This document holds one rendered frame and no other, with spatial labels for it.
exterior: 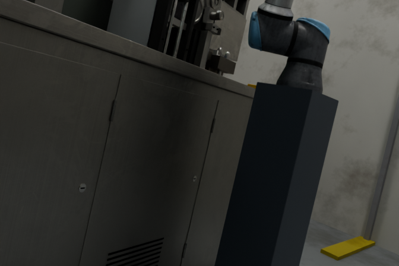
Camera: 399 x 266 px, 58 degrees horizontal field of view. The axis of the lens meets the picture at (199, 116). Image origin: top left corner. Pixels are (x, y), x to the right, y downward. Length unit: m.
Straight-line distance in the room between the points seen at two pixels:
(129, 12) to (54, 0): 0.37
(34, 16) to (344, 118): 2.96
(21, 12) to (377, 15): 3.13
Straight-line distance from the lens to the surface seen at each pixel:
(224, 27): 2.41
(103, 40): 0.86
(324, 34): 1.23
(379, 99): 3.34
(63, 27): 0.80
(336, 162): 3.40
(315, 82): 1.19
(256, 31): 1.17
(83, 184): 0.94
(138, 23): 1.43
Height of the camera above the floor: 0.78
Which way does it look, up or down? 2 degrees down
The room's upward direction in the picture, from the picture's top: 13 degrees clockwise
